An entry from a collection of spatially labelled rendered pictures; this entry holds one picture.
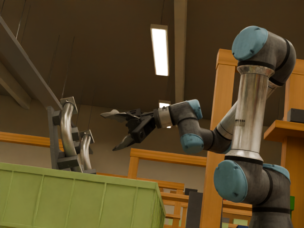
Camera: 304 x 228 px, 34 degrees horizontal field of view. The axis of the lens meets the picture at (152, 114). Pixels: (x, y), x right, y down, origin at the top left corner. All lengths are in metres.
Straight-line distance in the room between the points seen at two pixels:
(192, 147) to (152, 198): 0.49
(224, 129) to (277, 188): 0.32
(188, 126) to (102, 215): 0.59
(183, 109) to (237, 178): 0.41
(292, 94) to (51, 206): 1.73
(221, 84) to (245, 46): 1.12
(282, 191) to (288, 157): 1.03
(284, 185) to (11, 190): 0.81
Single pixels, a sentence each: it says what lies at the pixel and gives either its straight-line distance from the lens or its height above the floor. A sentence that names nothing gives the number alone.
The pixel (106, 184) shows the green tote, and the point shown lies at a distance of 1.25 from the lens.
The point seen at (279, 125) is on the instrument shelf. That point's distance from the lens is 2.51.
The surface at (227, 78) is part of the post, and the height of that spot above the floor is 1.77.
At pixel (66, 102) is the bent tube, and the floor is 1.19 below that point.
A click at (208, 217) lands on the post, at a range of 2.47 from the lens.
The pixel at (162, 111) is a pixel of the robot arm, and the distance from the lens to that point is 1.77.
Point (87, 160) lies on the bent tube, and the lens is 1.72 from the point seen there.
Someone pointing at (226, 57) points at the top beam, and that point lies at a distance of 2.71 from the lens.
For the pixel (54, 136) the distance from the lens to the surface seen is 1.42.
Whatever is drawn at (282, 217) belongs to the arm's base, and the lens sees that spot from 1.57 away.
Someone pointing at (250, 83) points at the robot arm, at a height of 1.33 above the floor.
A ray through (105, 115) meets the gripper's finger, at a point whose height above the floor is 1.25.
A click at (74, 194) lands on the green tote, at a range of 1.26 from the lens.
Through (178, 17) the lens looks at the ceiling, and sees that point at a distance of 7.37.
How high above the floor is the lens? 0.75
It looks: 17 degrees up
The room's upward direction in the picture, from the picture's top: 8 degrees clockwise
